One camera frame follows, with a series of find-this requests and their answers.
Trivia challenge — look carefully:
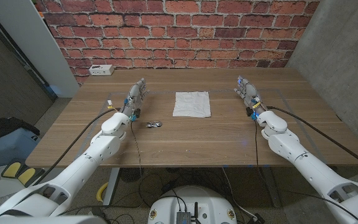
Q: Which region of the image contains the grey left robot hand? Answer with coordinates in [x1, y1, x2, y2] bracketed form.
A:
[121, 77, 149, 122]

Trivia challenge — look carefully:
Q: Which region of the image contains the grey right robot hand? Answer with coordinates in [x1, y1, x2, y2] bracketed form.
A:
[234, 75, 269, 119]

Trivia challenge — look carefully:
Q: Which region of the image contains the white tissue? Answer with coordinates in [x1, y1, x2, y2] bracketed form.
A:
[172, 91, 212, 118]

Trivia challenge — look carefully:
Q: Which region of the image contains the white power strip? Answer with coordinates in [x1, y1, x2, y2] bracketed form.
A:
[88, 64, 115, 77]

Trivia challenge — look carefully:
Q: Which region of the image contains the red brick print backdrop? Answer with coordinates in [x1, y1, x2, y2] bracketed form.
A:
[34, 0, 321, 86]

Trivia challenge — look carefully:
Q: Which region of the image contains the white table leg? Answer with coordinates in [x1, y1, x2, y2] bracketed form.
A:
[103, 167, 121, 207]

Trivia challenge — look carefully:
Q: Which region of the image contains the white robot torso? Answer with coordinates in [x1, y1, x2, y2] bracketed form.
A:
[147, 185, 238, 224]

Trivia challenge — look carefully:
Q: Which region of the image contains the grey electronics box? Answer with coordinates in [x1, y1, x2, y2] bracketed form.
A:
[176, 211, 192, 224]

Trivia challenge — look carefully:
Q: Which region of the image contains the yellow black foot pedal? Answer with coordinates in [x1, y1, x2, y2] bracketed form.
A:
[17, 167, 45, 187]
[1, 161, 23, 179]

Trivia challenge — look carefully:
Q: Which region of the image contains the black bag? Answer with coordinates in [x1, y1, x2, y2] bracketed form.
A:
[0, 117, 40, 147]

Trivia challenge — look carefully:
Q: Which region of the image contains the blue storage bin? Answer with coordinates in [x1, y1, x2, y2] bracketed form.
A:
[0, 127, 42, 170]

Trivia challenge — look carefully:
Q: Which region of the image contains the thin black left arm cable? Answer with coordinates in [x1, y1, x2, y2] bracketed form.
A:
[130, 120, 143, 180]

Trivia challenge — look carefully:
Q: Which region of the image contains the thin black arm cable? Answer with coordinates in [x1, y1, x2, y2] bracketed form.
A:
[254, 119, 260, 169]
[130, 120, 143, 180]

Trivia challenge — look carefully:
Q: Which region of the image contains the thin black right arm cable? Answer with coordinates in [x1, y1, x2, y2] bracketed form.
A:
[254, 119, 260, 169]

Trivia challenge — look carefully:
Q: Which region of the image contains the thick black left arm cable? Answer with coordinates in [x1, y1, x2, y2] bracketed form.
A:
[32, 107, 121, 187]

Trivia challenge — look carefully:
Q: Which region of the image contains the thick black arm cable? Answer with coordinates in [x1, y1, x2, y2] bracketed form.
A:
[267, 105, 358, 175]
[32, 107, 121, 187]

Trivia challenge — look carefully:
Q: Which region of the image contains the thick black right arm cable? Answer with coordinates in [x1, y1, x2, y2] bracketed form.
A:
[267, 105, 358, 175]

